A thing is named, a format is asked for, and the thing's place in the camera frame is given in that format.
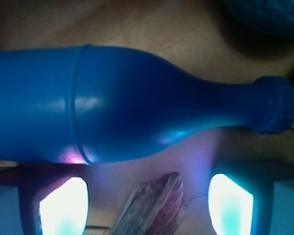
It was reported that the blue textured ball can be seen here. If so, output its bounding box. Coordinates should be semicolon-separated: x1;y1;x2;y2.
222;0;294;39

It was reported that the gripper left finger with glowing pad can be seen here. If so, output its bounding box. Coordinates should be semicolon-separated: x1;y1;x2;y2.
0;164;89;235

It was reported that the blue plastic bottle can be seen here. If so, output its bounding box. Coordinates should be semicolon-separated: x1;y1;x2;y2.
0;45;294;165

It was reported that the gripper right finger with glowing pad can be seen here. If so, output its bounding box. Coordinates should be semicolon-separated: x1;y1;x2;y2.
208;161;294;235

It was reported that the brown wood chip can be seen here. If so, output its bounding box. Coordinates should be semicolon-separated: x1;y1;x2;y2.
109;172;185;235

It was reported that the brown paper bag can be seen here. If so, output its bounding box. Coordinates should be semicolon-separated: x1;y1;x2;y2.
0;0;294;235

